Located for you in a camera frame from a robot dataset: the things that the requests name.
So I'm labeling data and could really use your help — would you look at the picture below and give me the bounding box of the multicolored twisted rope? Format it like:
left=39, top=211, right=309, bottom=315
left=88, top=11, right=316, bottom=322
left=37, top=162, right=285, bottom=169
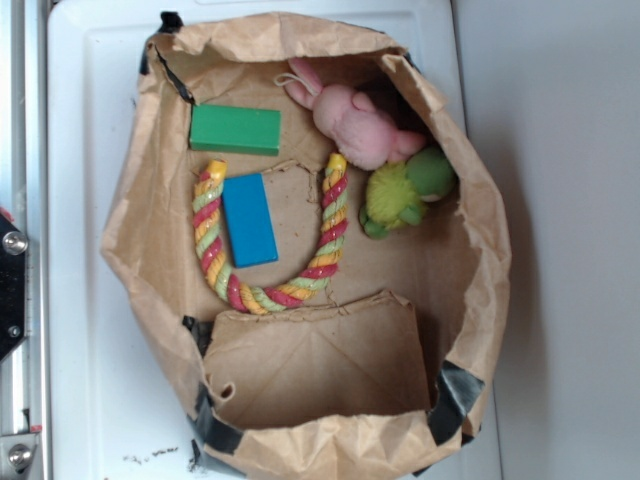
left=191, top=152, right=350, bottom=316

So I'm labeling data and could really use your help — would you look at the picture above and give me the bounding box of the brown paper bag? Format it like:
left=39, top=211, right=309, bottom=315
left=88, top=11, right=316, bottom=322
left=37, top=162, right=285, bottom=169
left=102, top=12, right=511, bottom=479

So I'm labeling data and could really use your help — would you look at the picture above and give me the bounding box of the blue wooden block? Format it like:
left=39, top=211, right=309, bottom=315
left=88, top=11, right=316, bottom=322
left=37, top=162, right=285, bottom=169
left=222, top=173, right=279, bottom=268

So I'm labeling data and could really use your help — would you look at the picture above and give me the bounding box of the green plush turtle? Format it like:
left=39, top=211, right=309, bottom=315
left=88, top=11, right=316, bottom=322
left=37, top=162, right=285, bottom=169
left=359, top=146, right=457, bottom=240

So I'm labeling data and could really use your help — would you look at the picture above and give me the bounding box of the pink plush bunny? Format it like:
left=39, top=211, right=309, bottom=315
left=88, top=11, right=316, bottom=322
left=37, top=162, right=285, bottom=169
left=274, top=58, right=427, bottom=171

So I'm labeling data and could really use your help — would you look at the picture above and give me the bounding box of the green wooden block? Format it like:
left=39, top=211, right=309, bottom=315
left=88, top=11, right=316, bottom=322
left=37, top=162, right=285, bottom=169
left=189, top=105, right=281, bottom=156

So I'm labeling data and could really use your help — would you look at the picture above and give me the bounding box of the black mounting bracket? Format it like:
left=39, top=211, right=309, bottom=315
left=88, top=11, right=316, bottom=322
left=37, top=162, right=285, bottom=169
left=0, top=209, right=29, bottom=361

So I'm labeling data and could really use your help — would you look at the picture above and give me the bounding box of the aluminium frame rail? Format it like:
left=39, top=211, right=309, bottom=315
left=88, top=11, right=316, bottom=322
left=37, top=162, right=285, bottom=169
left=1, top=1, right=53, bottom=479

